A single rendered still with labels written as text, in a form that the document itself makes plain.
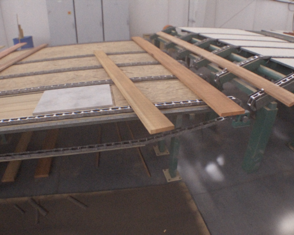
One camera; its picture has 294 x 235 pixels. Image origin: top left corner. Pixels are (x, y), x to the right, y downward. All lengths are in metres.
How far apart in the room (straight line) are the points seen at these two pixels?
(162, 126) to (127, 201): 0.92
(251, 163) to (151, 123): 1.33
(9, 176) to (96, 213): 1.08
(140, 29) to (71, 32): 2.33
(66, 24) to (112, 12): 1.42
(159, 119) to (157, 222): 0.88
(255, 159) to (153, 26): 6.21
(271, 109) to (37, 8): 7.05
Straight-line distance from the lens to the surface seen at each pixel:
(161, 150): 2.42
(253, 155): 2.25
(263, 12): 9.83
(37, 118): 1.57
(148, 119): 1.30
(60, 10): 6.89
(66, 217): 1.93
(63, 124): 1.47
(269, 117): 2.06
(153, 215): 1.85
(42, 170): 2.41
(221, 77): 2.38
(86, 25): 6.83
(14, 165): 2.64
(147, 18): 7.60
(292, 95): 1.88
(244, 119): 1.72
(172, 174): 2.11
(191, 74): 2.19
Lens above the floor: 1.52
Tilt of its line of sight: 29 degrees down
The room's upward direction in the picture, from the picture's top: straight up
